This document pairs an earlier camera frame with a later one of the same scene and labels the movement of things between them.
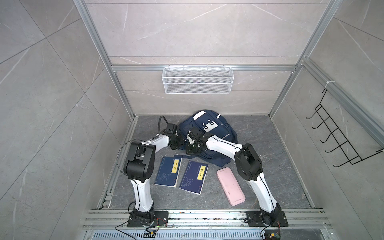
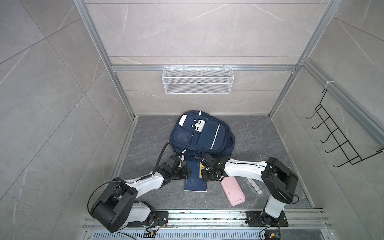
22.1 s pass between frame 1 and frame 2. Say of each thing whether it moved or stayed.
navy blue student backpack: moved
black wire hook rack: stayed
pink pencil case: stayed
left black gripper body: moved
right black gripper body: moved
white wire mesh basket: stayed
